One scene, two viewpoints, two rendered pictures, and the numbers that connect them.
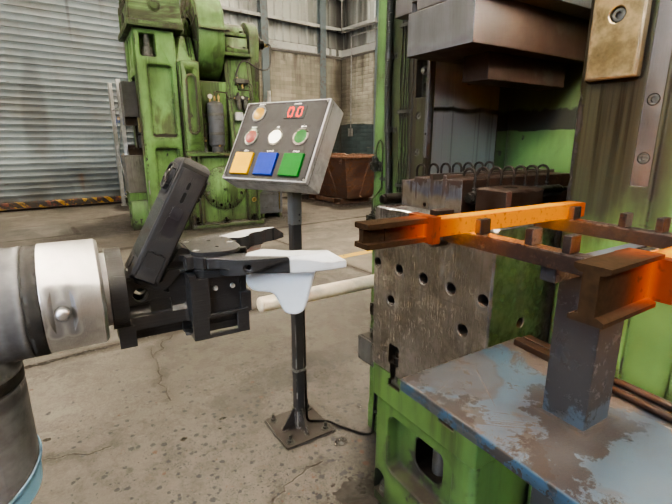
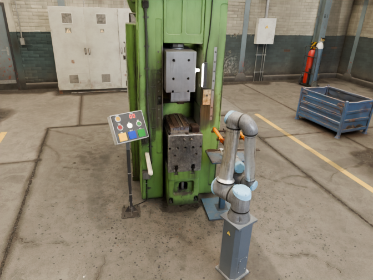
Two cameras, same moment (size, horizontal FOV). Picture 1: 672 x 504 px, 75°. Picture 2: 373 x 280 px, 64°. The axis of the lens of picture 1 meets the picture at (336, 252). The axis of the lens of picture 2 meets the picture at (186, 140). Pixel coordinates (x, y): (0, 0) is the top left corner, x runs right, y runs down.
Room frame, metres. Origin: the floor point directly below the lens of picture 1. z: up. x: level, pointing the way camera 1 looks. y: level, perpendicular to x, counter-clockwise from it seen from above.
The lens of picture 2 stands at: (-0.03, 2.52, 2.15)
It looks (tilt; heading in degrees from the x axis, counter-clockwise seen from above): 24 degrees down; 290
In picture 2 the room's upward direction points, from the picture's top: 2 degrees clockwise
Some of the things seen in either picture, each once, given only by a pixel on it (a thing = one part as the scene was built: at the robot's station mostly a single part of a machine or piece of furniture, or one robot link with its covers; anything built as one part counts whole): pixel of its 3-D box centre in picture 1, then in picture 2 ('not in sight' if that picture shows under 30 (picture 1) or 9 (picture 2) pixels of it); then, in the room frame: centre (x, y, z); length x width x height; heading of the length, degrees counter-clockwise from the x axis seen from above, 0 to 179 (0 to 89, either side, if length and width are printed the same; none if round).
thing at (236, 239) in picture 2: not in sight; (235, 245); (0.21, 0.52, 0.30); 0.22 x 0.22 x 0.60; 57
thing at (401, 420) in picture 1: (484, 434); (179, 176); (1.11, -0.44, 0.23); 0.55 x 0.37 x 0.47; 122
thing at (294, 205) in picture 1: (296, 295); (129, 170); (1.47, 0.14, 0.54); 0.04 x 0.04 x 1.08; 32
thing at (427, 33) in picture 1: (500, 38); (176, 91); (1.16, -0.40, 1.32); 0.42 x 0.20 x 0.10; 122
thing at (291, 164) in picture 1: (291, 165); (141, 133); (1.31, 0.13, 1.01); 0.07 x 0.05 x 0.07; 57
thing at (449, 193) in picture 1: (487, 187); (176, 122); (1.16, -0.40, 0.96); 0.42 x 0.20 x 0.09; 122
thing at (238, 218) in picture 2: not in sight; (239, 211); (0.21, 0.52, 0.65); 0.19 x 0.19 x 0.10
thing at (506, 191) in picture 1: (509, 202); (194, 127); (0.92, -0.37, 0.95); 0.12 x 0.08 x 0.06; 122
